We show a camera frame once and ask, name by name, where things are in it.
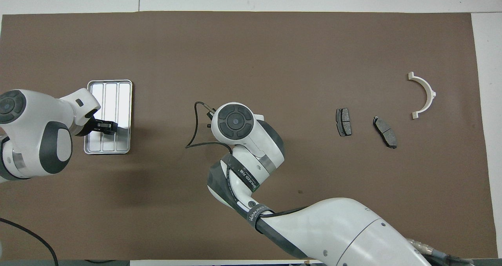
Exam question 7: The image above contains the dark rectangular brake pad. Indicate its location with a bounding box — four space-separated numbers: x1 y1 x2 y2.
336 108 352 137

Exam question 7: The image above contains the dark curved brake pad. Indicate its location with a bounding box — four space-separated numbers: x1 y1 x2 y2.
372 116 397 149

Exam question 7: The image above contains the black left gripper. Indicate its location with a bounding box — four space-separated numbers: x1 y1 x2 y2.
75 118 119 137

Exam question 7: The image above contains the silver metal tray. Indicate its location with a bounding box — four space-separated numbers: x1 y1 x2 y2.
84 79 133 155

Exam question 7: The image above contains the brown table mat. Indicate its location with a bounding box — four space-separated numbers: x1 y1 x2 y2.
0 11 495 261

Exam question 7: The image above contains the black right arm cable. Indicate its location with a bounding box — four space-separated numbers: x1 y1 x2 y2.
185 101 310 217

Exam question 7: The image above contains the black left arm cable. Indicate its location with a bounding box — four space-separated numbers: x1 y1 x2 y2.
0 218 59 266

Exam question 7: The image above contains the grey corrugated cable conduit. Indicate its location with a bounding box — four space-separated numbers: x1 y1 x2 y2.
406 238 477 266

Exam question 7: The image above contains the white curved plastic bracket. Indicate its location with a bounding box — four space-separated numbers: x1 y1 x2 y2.
407 71 437 120

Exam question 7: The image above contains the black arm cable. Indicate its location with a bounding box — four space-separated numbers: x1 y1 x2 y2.
185 101 310 217
0 218 59 266

